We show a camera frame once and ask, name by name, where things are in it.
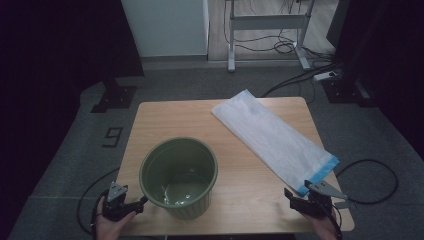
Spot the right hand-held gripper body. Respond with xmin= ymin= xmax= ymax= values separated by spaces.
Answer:
xmin=293 ymin=181 xmax=348 ymax=219

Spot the person's right hand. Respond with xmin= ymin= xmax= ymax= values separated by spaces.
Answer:
xmin=301 ymin=213 xmax=339 ymax=240

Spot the person's left hand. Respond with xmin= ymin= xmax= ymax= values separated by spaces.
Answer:
xmin=94 ymin=196 xmax=138 ymax=240

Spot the white cabinet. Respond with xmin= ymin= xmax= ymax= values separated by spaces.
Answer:
xmin=120 ymin=0 xmax=210 ymax=58

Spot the white power strip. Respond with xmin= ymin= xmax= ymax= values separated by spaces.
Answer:
xmin=313 ymin=70 xmax=340 ymax=82

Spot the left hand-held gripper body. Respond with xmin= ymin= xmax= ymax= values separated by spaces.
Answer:
xmin=101 ymin=181 xmax=134 ymax=223

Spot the thick black floor cable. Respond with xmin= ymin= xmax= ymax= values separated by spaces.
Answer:
xmin=260 ymin=61 xmax=344 ymax=99

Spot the white blue-edged plastic bag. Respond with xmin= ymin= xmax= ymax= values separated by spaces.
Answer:
xmin=210 ymin=88 xmax=341 ymax=198

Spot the tangle of thin black cables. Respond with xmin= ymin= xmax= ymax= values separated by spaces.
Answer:
xmin=222 ymin=0 xmax=334 ymax=57

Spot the green plastic bin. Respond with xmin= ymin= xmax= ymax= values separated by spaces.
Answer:
xmin=138 ymin=136 xmax=219 ymax=221

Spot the black stand with base plate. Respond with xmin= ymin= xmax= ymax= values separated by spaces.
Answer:
xmin=90 ymin=74 xmax=138 ymax=114
xmin=321 ymin=74 xmax=378 ymax=108

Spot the right hand-held gripper cable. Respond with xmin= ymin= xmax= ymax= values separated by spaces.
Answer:
xmin=319 ymin=159 xmax=399 ymax=240

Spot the dark curtain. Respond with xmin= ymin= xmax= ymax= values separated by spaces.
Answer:
xmin=0 ymin=0 xmax=145 ymax=188
xmin=326 ymin=0 xmax=424 ymax=158

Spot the white metal desk frame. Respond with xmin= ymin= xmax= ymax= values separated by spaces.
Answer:
xmin=225 ymin=0 xmax=316 ymax=73

